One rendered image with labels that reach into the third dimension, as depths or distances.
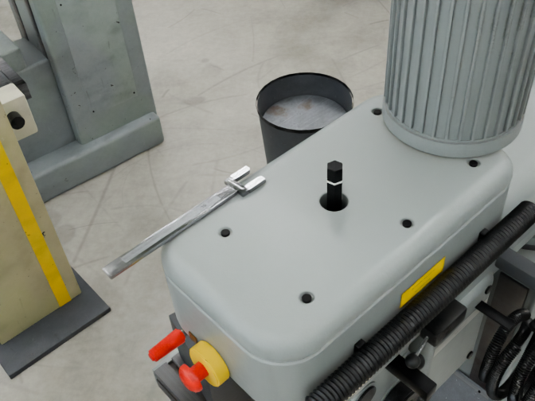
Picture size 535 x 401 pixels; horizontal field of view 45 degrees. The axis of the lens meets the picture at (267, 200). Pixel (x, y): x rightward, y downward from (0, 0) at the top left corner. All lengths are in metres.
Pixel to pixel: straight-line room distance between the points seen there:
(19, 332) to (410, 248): 2.62
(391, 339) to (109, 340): 2.39
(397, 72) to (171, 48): 4.10
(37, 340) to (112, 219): 0.81
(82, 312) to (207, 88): 1.88
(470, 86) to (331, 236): 0.26
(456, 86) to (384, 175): 0.15
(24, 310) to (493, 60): 2.64
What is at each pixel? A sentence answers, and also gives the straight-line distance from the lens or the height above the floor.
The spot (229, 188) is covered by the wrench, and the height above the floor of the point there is 1.90.
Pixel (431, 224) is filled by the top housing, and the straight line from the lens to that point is 0.84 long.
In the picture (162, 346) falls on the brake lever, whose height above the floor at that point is 1.71.
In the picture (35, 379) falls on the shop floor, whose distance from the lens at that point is 3.13.
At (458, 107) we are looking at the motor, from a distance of 0.88.
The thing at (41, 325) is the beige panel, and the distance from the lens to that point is 3.25.
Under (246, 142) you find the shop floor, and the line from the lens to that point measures 3.95.
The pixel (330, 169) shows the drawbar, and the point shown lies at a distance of 0.81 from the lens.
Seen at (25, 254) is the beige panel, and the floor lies 0.45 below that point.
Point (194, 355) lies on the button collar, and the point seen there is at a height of 1.77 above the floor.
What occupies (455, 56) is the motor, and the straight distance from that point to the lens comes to 0.84.
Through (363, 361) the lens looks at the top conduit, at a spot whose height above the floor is 1.81.
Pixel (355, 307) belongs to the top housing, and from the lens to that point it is 0.76.
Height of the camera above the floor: 2.49
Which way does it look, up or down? 44 degrees down
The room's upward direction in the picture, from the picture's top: 5 degrees counter-clockwise
